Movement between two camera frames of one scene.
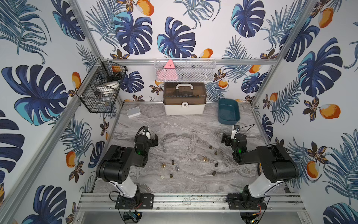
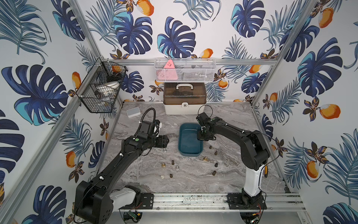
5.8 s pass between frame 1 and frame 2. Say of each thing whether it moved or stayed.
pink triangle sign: stayed
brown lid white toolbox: stayed
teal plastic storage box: moved
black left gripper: moved
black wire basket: stayed
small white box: stayed
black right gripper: moved
